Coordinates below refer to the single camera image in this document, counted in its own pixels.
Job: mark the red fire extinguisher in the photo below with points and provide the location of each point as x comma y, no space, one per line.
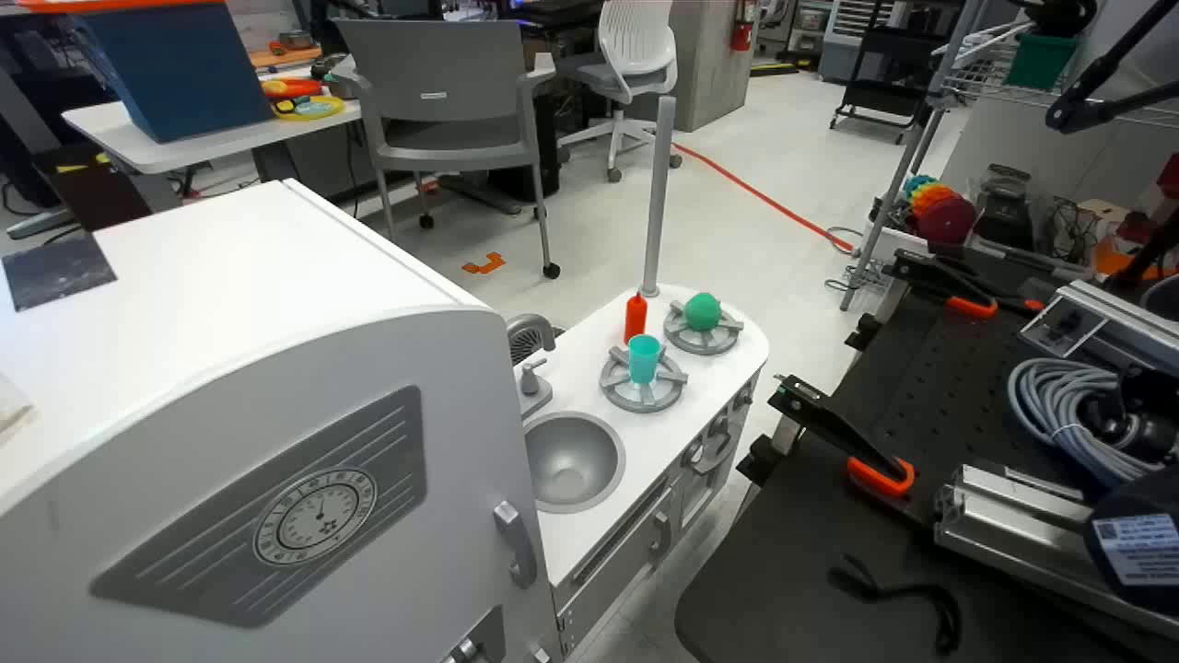
744,25

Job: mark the gray toy faucet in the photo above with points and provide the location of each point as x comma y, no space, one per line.
531,335

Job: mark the small orange floor piece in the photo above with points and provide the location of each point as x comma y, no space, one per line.
483,262

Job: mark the white office chair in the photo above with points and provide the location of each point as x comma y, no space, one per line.
633,51

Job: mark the dark card sticker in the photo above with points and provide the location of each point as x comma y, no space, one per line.
57,273

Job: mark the black device white label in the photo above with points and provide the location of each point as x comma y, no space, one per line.
1143,545

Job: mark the aluminium extrusion rail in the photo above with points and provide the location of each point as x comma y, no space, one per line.
1020,516

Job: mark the gray toy stove burner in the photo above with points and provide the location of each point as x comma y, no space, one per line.
621,392
728,335

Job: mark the colourful toys pile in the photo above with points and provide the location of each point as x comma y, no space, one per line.
300,97

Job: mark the white power box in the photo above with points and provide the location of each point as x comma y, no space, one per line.
1106,327

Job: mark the dark gray jar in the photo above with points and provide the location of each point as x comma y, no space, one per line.
1006,207

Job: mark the green box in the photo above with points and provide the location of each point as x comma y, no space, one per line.
1046,60

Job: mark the green plush ball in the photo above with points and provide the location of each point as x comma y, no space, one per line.
703,311

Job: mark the colourful rainbow ball toy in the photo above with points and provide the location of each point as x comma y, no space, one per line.
945,215

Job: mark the teal toy cup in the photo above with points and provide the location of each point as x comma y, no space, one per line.
642,358

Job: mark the gray cabinet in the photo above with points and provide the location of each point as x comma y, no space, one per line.
709,60

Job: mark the gray office chair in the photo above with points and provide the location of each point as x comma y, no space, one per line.
444,85

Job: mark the blue box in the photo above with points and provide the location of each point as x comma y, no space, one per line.
180,68

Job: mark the white table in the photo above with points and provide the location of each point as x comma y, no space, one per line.
159,149

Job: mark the black perforated table board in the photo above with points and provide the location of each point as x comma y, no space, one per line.
785,576

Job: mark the gray toy sink bowl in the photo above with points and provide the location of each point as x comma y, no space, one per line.
574,463

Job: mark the silver tripod stand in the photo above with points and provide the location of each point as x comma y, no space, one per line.
890,207

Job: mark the orange toy bottle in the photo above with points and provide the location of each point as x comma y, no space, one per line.
636,318

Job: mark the gray vertical pole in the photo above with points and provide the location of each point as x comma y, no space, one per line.
659,195

